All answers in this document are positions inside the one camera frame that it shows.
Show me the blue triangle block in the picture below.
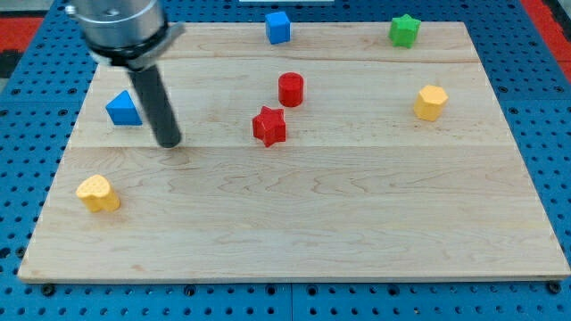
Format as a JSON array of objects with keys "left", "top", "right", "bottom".
[{"left": 105, "top": 90, "right": 143, "bottom": 126}]

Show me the light wooden board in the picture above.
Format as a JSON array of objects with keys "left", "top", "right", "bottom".
[{"left": 19, "top": 21, "right": 570, "bottom": 284}]

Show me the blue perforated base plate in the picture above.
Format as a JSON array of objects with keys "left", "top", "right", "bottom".
[{"left": 1, "top": 1, "right": 570, "bottom": 320}]

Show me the yellow heart block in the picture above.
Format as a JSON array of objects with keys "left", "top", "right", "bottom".
[{"left": 75, "top": 175, "right": 120, "bottom": 212}]

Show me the green star block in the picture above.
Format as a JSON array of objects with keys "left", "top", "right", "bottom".
[{"left": 388, "top": 14, "right": 421, "bottom": 48}]

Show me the blue cube block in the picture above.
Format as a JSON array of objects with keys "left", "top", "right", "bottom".
[{"left": 265, "top": 12, "right": 291, "bottom": 45}]

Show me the red cylinder block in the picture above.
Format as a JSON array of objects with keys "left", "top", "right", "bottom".
[{"left": 277, "top": 72, "right": 304, "bottom": 107}]

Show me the red star block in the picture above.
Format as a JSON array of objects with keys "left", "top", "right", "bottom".
[{"left": 252, "top": 106, "right": 286, "bottom": 147}]

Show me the yellow hexagon block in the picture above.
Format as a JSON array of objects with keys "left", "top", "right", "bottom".
[{"left": 413, "top": 85, "right": 449, "bottom": 121}]

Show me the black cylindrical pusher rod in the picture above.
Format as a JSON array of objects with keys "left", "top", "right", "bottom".
[{"left": 128, "top": 65, "right": 181, "bottom": 148}]

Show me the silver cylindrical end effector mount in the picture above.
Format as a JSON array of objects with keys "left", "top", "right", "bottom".
[{"left": 64, "top": 0, "right": 185, "bottom": 70}]

